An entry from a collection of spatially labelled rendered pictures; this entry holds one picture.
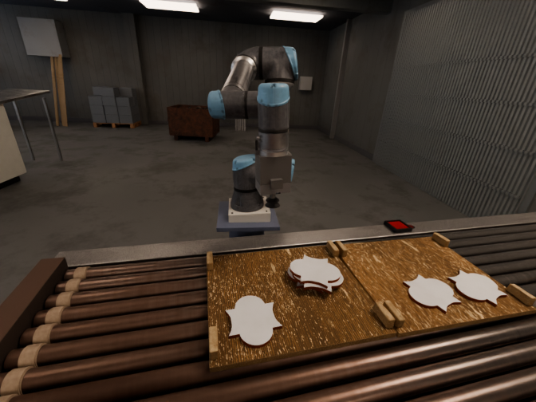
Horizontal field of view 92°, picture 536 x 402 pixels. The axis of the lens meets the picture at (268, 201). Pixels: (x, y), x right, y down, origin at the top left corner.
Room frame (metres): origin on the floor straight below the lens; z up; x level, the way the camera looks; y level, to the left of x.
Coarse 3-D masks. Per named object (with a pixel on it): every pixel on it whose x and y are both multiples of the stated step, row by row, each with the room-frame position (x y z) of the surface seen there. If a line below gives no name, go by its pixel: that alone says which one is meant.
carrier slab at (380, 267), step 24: (408, 240) 0.81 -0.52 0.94; (432, 240) 0.82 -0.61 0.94; (360, 264) 0.65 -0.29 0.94; (384, 264) 0.66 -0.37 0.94; (408, 264) 0.67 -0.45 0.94; (432, 264) 0.67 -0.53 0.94; (456, 264) 0.68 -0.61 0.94; (384, 288) 0.55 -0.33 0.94; (504, 288) 0.58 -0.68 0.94; (408, 312) 0.47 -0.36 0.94; (432, 312) 0.48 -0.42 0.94; (456, 312) 0.48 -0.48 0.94; (480, 312) 0.49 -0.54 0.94; (504, 312) 0.49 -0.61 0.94; (528, 312) 0.50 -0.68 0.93
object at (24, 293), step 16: (32, 272) 0.53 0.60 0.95; (48, 272) 0.53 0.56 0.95; (64, 272) 0.57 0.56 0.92; (16, 288) 0.47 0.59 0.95; (32, 288) 0.47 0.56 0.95; (48, 288) 0.50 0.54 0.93; (16, 304) 0.42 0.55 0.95; (32, 304) 0.43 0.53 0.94; (0, 320) 0.38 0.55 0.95; (16, 320) 0.38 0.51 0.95; (32, 320) 0.42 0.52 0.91; (0, 336) 0.34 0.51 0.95; (16, 336) 0.37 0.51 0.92; (0, 352) 0.32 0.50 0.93; (0, 368) 0.31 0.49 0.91
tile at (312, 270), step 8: (304, 256) 0.63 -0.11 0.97; (296, 264) 0.59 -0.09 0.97; (304, 264) 0.59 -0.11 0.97; (312, 264) 0.59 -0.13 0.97; (320, 264) 0.59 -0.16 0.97; (328, 264) 0.59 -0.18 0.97; (296, 272) 0.55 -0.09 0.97; (304, 272) 0.55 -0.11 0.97; (312, 272) 0.56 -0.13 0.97; (320, 272) 0.56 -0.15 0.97; (328, 272) 0.56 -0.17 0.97; (336, 272) 0.56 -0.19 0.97; (304, 280) 0.52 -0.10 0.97; (312, 280) 0.53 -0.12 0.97; (320, 280) 0.53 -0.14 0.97; (328, 280) 0.53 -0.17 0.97; (336, 280) 0.53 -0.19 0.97
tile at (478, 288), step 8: (464, 272) 0.63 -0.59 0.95; (448, 280) 0.60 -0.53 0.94; (456, 280) 0.59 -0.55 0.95; (464, 280) 0.59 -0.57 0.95; (472, 280) 0.60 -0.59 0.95; (480, 280) 0.60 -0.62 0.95; (488, 280) 0.60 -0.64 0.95; (456, 288) 0.56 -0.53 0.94; (464, 288) 0.56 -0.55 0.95; (472, 288) 0.56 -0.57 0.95; (480, 288) 0.56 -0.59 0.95; (488, 288) 0.57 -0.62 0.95; (496, 288) 0.57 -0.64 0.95; (464, 296) 0.54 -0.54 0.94; (472, 296) 0.53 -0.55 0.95; (480, 296) 0.53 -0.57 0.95; (488, 296) 0.53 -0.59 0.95; (496, 296) 0.54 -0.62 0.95; (504, 296) 0.54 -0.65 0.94; (496, 304) 0.51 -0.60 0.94
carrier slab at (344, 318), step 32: (224, 256) 0.66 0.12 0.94; (256, 256) 0.67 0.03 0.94; (288, 256) 0.67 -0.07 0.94; (320, 256) 0.68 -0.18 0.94; (224, 288) 0.52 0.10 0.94; (256, 288) 0.53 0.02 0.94; (288, 288) 0.53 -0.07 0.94; (352, 288) 0.55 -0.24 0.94; (224, 320) 0.42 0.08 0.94; (288, 320) 0.43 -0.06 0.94; (320, 320) 0.44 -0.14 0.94; (352, 320) 0.44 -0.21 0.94; (224, 352) 0.35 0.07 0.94; (256, 352) 0.35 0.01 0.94; (288, 352) 0.35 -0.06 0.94
